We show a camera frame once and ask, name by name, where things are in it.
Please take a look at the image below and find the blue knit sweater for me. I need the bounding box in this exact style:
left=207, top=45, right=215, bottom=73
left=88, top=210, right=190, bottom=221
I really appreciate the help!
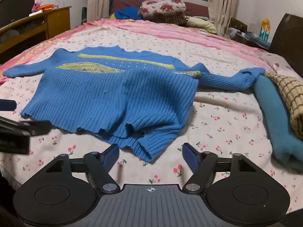
left=3, top=46, right=265, bottom=162

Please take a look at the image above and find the wooden tv cabinet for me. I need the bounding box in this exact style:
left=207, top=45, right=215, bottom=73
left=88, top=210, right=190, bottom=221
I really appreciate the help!
left=1, top=6, right=70, bottom=64

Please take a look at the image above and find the teal folded garment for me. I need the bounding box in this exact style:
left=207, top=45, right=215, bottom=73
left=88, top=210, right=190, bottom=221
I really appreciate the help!
left=254, top=75, right=302, bottom=172

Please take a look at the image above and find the black television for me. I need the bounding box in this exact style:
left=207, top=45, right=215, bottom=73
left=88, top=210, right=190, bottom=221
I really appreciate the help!
left=0, top=0, right=34, bottom=28

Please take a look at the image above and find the orange object on cabinet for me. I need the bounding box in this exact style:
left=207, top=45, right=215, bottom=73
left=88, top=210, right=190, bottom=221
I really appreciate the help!
left=38, top=4, right=55, bottom=11

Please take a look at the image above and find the beige checked folded cloth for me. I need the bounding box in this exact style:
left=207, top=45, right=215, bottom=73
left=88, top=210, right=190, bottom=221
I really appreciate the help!
left=265, top=71, right=302, bottom=138

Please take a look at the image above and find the blue yellow garment by pillow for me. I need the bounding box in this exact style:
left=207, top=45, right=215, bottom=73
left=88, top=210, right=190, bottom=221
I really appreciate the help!
left=110, top=7, right=142, bottom=21

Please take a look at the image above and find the dark wooden headboard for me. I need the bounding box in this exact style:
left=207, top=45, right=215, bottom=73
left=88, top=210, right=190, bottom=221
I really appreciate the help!
left=269, top=13, right=303, bottom=77

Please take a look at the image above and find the pink striped blanket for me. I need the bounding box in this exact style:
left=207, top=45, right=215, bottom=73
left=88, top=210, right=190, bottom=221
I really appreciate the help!
left=1, top=19, right=272, bottom=75

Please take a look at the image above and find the pale yellow pillow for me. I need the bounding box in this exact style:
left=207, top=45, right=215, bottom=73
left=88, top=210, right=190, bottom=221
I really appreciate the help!
left=186, top=16, right=217, bottom=34

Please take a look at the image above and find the maroon bed cover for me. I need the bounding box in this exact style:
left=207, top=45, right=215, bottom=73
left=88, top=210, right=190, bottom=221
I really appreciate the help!
left=109, top=0, right=209, bottom=18

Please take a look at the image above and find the red floral pillow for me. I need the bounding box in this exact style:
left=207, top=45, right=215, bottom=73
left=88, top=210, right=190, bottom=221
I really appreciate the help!
left=139, top=0, right=187, bottom=25

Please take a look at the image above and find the right beige curtain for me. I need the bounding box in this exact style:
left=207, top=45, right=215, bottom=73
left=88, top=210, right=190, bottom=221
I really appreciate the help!
left=208, top=0, right=239, bottom=36

